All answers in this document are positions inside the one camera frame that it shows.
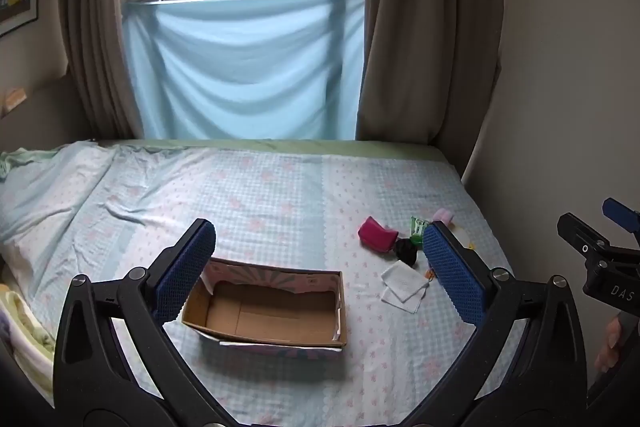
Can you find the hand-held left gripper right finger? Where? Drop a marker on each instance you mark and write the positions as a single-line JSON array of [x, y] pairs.
[[455, 274]]

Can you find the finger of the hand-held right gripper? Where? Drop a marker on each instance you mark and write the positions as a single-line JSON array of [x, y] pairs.
[[580, 234], [622, 213]]

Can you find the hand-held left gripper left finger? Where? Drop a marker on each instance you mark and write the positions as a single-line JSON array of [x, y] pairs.
[[182, 274]]

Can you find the light grey microfiber cloth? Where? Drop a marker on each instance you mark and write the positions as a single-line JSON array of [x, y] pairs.
[[402, 287]]

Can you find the pink fluffy scrunchie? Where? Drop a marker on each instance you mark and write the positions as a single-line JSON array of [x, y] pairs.
[[443, 215]]

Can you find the cardboard box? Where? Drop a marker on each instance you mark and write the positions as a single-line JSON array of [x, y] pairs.
[[270, 312]]

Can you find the black soft item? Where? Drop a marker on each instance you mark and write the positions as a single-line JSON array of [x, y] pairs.
[[407, 252]]

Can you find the person's right hand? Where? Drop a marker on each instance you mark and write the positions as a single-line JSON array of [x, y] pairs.
[[609, 344]]

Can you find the green packet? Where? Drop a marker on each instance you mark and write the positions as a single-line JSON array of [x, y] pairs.
[[417, 229]]

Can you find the magenta pouch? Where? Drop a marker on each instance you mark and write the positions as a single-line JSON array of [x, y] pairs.
[[376, 234]]

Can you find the checked pink-bow bedsheet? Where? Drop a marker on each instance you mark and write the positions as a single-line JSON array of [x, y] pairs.
[[280, 207]]

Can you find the pale yellow towel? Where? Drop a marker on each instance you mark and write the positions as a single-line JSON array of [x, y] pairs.
[[27, 337]]

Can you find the light green blanket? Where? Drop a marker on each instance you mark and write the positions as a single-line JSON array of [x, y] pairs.
[[22, 159]]

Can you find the beige headboard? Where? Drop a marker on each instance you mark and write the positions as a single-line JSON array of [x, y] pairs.
[[45, 114]]

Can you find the light blue hanging cloth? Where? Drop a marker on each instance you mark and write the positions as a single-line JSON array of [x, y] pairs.
[[240, 67]]

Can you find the small orange headboard item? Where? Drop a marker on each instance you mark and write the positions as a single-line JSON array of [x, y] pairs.
[[13, 99]]

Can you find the beige curtain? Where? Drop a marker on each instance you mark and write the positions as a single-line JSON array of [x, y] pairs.
[[92, 32], [425, 32]]

